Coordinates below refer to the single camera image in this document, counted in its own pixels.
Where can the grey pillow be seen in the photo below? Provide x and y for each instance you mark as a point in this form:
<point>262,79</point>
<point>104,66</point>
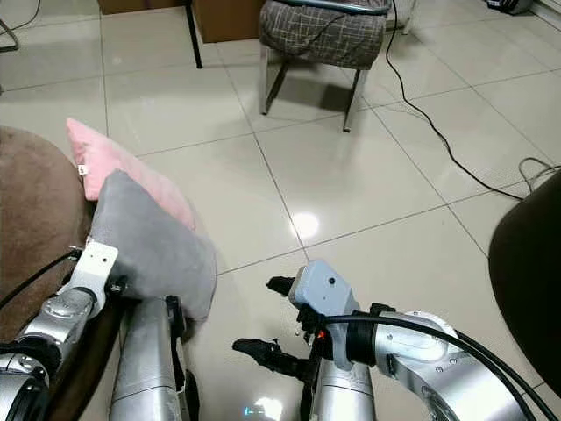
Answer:
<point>158,241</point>

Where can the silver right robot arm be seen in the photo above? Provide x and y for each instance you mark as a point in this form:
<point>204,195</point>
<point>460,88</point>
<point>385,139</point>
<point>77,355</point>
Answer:
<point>429,368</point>

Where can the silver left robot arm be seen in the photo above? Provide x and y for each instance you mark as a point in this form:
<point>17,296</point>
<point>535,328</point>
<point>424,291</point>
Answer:
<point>44,351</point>

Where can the brown fabric sofa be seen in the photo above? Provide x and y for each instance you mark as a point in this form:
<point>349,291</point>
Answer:
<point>39,210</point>

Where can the pink pillow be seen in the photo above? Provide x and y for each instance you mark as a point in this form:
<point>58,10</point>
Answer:
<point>118,158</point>

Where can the black floor device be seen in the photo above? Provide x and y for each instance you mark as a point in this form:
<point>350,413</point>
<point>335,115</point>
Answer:
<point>510,4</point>

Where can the silver right robot leg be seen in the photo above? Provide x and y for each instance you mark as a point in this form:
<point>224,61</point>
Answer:
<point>342,399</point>

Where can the silver robot leg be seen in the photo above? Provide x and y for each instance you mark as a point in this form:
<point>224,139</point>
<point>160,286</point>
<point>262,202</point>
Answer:
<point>145,368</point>
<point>342,399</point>

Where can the silver left robot leg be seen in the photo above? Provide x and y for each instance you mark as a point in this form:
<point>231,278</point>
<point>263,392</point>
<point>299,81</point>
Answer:
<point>145,368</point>

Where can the dark round seat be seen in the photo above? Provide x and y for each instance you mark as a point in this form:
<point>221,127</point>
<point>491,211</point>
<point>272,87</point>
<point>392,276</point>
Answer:
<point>530,281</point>

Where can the checkered cushion metal chair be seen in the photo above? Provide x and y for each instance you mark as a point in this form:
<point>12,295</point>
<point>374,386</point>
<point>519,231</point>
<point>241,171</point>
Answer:
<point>324,33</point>

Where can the black furniture leg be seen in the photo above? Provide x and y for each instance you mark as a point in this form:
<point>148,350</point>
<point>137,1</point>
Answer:
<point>194,35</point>

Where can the brown wooden cabinet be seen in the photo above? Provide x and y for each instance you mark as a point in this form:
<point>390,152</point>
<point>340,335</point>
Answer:
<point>228,17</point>

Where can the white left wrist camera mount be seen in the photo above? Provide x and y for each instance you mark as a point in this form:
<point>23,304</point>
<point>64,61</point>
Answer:
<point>95,267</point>

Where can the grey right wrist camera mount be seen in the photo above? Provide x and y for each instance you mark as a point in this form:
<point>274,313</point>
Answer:
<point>320,289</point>

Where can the thin metal chair frame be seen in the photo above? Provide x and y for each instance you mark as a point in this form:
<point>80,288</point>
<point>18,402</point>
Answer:
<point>9,37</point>

